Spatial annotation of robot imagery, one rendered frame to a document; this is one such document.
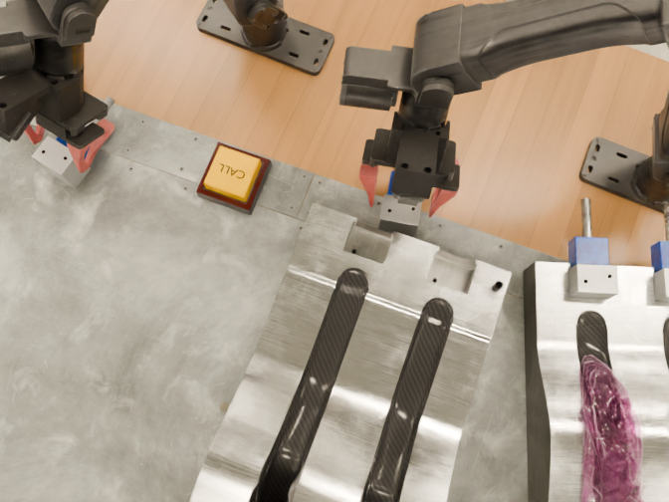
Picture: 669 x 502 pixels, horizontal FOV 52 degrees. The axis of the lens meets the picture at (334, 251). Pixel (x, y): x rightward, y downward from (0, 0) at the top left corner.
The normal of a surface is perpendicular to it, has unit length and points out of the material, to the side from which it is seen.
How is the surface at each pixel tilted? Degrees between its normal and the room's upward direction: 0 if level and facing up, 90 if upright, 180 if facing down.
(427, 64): 36
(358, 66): 2
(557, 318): 0
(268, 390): 25
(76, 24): 90
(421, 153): 29
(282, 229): 0
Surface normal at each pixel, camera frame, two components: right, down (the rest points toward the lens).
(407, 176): -0.16, 0.70
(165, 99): 0.01, -0.25
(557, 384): 0.04, -0.69
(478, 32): -0.57, -0.28
